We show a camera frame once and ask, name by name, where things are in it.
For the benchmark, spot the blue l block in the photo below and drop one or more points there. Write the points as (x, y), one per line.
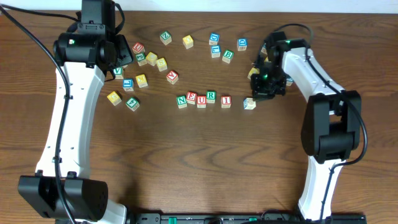
(215, 51)
(128, 84)

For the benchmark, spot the blue D block right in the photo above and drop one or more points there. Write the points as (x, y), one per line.
(242, 44)

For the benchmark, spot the blue d block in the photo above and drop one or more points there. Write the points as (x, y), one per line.
(242, 44)
(214, 39)

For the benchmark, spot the green R block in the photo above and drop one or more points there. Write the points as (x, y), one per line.
(210, 96)

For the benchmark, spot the red u block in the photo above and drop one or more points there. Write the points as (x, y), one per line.
(201, 101)
(138, 48)

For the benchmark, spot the green Z block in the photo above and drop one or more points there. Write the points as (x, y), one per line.
(165, 37)

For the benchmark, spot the green B block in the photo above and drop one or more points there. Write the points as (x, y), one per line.
(227, 56)

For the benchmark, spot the yellow C block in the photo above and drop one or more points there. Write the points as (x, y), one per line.
(151, 58)

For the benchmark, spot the plain yellow block centre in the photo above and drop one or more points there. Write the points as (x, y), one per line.
(253, 71)

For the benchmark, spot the blue P block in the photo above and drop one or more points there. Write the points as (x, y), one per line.
(249, 104)

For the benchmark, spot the green V block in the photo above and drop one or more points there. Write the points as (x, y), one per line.
(118, 73)

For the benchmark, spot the green J block left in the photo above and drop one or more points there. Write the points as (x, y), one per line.
(141, 59)

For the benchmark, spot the blue X block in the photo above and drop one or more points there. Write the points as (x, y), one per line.
(264, 50)

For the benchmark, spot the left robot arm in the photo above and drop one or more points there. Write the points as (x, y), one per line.
(61, 187)

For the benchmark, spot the blue D block top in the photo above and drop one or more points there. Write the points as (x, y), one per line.
(214, 39)

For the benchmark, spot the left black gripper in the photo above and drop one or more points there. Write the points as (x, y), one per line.
(123, 50)

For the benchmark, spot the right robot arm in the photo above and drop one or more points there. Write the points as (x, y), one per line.
(332, 124)

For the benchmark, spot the red A block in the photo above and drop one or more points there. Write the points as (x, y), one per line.
(172, 77)

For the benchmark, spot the red I block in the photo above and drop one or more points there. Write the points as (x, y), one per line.
(226, 101)

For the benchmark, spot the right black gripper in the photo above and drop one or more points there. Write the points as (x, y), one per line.
(268, 88)

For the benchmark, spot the blue 5 block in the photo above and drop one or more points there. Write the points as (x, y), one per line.
(289, 81)

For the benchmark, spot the blue L block left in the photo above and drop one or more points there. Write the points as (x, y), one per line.
(128, 84)

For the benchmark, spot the green 4 block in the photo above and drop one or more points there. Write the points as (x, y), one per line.
(132, 104)

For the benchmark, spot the red E block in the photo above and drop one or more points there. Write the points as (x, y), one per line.
(191, 97)

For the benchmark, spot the yellow O block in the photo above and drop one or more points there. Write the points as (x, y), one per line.
(188, 41)

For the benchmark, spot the yellow block far left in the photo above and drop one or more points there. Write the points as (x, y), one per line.
(115, 98)

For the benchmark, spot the yellow K block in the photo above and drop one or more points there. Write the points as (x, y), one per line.
(141, 81)

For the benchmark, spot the green N block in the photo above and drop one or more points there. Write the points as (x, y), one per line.
(181, 101)

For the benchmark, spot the blue L block centre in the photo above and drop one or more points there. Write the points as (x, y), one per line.
(215, 51)

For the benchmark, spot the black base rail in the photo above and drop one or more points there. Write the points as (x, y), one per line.
(269, 217)

